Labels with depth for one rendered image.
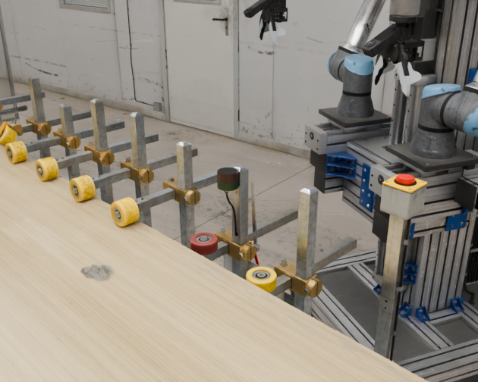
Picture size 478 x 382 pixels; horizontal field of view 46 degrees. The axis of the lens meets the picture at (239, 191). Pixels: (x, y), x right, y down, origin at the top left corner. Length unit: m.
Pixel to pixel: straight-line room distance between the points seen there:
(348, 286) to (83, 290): 1.54
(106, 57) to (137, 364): 5.33
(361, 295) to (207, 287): 1.34
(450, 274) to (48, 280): 1.68
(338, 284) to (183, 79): 3.30
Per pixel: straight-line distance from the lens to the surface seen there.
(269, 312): 1.35
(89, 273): 1.52
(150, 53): 5.80
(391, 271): 1.35
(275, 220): 1.84
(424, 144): 1.95
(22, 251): 1.70
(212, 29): 5.18
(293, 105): 4.75
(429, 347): 2.44
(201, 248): 1.61
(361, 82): 2.31
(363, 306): 2.60
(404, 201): 1.24
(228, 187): 1.55
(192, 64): 5.42
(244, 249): 1.67
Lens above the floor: 1.70
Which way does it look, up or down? 24 degrees down
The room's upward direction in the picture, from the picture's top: straight up
